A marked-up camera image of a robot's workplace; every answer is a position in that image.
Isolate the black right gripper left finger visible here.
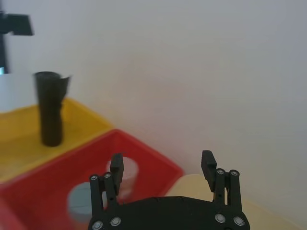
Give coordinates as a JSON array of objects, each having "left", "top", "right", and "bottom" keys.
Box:
[{"left": 89, "top": 153, "right": 125, "bottom": 229}]

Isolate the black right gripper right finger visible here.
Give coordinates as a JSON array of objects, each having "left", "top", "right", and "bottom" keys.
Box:
[{"left": 201, "top": 150, "right": 248, "bottom": 227}]

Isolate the grey tape roll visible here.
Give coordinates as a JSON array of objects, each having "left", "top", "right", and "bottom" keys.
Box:
[{"left": 67, "top": 182, "right": 106, "bottom": 225}]

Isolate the pale cream plastic bin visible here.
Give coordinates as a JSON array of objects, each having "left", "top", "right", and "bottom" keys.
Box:
[{"left": 165, "top": 173, "right": 307, "bottom": 230}]

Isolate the white tape roll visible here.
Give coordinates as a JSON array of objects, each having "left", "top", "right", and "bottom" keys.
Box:
[{"left": 105, "top": 157, "right": 140, "bottom": 200}]

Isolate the red plastic bin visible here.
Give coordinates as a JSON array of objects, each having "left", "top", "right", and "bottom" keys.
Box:
[{"left": 0, "top": 128, "right": 185, "bottom": 230}]

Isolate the yellow plastic bin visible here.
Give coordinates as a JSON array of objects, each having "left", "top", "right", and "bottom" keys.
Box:
[{"left": 0, "top": 97, "right": 115, "bottom": 185}]

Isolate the black rolled sheet cylinder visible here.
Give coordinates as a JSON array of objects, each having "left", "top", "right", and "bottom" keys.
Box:
[{"left": 33, "top": 71, "right": 73, "bottom": 148}]

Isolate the black stand with block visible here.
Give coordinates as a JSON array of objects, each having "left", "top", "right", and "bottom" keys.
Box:
[{"left": 0, "top": 0, "right": 35, "bottom": 75}]

